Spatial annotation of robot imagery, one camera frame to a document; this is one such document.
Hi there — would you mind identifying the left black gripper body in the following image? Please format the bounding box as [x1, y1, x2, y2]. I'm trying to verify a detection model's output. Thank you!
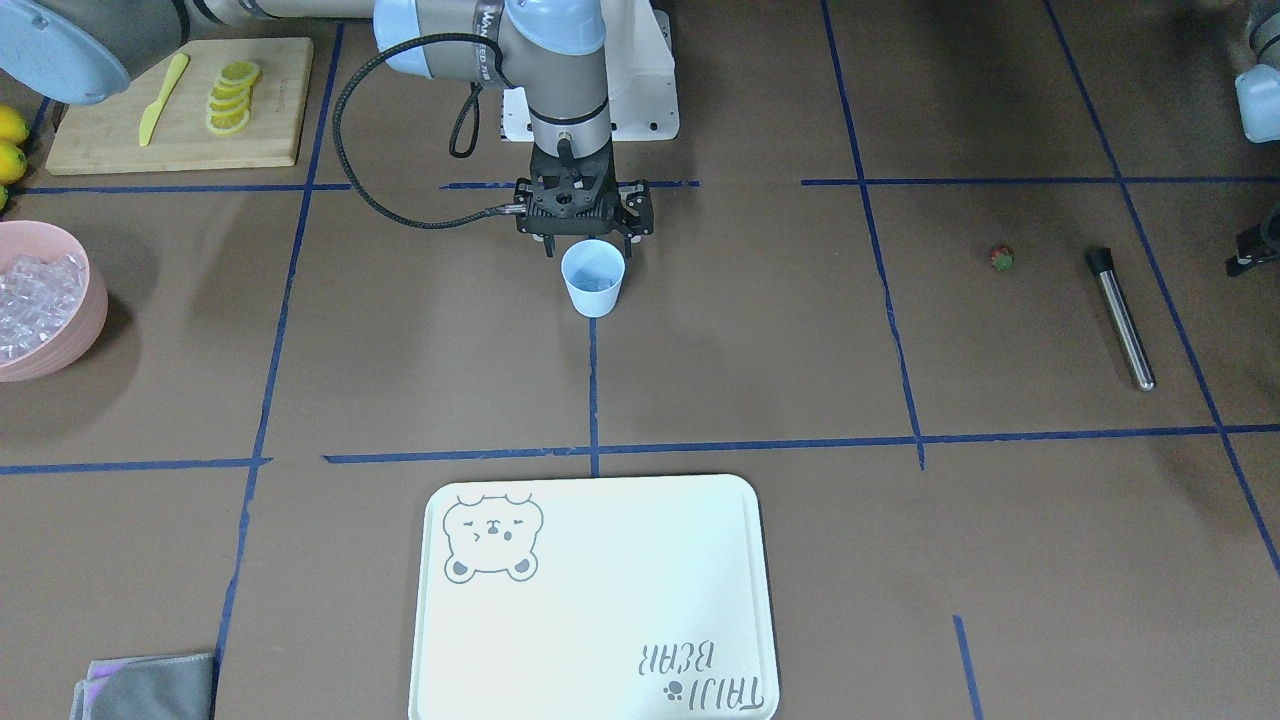
[1225, 215, 1279, 277]

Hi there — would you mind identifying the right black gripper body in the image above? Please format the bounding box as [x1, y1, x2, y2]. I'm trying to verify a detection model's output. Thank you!
[515, 140, 655, 246]

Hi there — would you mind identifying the red strawberry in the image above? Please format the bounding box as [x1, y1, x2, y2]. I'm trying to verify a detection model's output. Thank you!
[988, 243, 1016, 272]

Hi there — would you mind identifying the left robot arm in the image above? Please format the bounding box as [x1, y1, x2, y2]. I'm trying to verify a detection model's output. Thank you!
[1224, 1, 1279, 277]

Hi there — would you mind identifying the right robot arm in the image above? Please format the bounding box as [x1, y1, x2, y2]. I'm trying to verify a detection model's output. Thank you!
[1, 1, 654, 256]

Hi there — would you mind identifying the light blue plastic cup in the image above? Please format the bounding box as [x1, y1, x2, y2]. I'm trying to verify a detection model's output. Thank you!
[559, 238, 626, 318]

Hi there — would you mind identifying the clear ice cubes pile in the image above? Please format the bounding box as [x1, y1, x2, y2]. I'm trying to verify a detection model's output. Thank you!
[1, 254, 88, 363]

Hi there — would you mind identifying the steel muddler black tip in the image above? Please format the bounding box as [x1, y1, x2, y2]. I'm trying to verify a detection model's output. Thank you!
[1085, 247, 1156, 392]

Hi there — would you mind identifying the lemon slices stack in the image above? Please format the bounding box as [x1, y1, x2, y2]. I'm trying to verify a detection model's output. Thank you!
[205, 59, 262, 136]

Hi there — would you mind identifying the white bear serving tray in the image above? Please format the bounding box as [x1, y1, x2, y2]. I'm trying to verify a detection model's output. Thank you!
[407, 474, 781, 719]

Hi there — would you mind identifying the yellow plastic knife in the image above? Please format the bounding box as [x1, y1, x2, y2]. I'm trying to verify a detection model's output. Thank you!
[137, 53, 189, 147]

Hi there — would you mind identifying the wooden cutting board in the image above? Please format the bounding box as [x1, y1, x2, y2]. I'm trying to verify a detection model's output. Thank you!
[44, 37, 314, 176]

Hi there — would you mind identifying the pink bowl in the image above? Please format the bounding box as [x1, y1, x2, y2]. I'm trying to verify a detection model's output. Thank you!
[1, 220, 108, 382]

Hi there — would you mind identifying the yellow lemon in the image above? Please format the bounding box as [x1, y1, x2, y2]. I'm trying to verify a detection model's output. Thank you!
[0, 104, 31, 146]
[0, 140, 28, 187]

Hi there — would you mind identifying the grey folded cloth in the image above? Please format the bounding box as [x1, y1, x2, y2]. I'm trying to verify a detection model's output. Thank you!
[69, 652, 215, 719]

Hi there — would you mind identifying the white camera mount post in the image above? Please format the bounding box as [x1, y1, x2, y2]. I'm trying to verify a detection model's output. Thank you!
[500, 0, 681, 143]

